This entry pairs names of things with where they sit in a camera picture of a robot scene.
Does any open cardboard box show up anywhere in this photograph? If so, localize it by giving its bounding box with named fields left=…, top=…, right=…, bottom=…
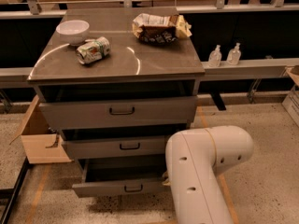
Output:
left=13, top=95, right=72, bottom=164

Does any grey drawer cabinet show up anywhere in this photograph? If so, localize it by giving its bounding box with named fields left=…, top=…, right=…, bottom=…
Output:
left=27, top=7, right=206, bottom=161

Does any clear sanitizer bottle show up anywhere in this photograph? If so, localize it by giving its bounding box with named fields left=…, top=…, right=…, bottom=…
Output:
left=226, top=43, right=241, bottom=65
left=208, top=45, right=221, bottom=67

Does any grey drawer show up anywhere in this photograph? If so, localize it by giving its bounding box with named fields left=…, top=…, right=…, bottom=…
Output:
left=72, top=154, right=167, bottom=197
left=62, top=135, right=168, bottom=160
left=39, top=96, right=197, bottom=130

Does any open chip bag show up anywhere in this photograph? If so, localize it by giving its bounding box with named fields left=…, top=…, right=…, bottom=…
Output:
left=132, top=13, right=192, bottom=44

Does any grey top drawer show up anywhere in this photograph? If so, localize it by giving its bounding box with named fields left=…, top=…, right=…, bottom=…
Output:
left=39, top=96, right=197, bottom=130

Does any white bowl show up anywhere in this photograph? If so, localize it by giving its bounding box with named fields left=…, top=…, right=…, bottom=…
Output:
left=56, top=20, right=90, bottom=45

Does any black floor frame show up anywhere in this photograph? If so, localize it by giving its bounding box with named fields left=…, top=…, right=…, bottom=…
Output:
left=0, top=158, right=31, bottom=224

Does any white box at right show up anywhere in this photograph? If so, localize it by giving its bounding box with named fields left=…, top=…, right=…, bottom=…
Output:
left=282, top=65, right=299, bottom=126

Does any grey bottom drawer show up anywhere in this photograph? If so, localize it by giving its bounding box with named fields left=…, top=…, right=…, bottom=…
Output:
left=72, top=154, right=167, bottom=197

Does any left clear sanitizer bottle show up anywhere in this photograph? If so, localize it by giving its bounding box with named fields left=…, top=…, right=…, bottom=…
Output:
left=208, top=45, right=221, bottom=67

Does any grey middle drawer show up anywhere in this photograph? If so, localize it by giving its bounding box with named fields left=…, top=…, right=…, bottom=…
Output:
left=62, top=135, right=168, bottom=160

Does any right clear sanitizer bottle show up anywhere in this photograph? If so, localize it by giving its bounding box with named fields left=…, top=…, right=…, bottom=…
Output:
left=226, top=43, right=241, bottom=65

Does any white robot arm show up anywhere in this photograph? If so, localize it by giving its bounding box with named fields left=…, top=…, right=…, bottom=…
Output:
left=165, top=126, right=254, bottom=224

